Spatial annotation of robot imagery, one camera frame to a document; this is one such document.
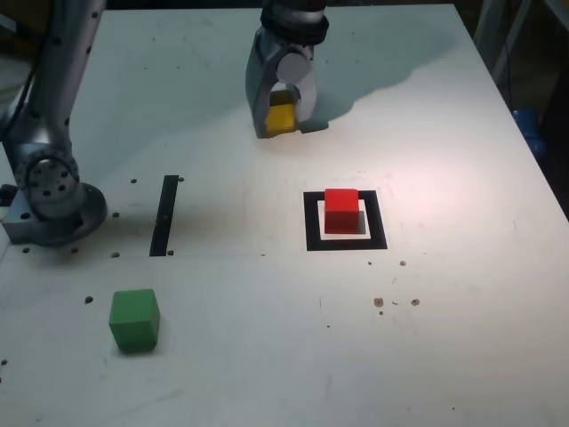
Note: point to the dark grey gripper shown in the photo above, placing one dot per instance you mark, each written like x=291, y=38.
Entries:
x=300, y=48

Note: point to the yellow cube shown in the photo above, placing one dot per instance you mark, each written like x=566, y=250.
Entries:
x=281, y=118

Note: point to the red cube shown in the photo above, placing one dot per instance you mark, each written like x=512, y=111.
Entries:
x=341, y=209

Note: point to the green cube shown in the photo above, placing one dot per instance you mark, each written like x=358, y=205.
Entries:
x=133, y=320

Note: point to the black tape square outline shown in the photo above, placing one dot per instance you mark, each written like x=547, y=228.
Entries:
x=311, y=222

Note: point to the black tape strip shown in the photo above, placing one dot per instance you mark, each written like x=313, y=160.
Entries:
x=163, y=213

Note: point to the blue object beside table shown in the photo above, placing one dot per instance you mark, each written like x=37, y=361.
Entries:
x=529, y=129

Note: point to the metal frame beside table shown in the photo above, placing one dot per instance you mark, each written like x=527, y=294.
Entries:
x=502, y=40

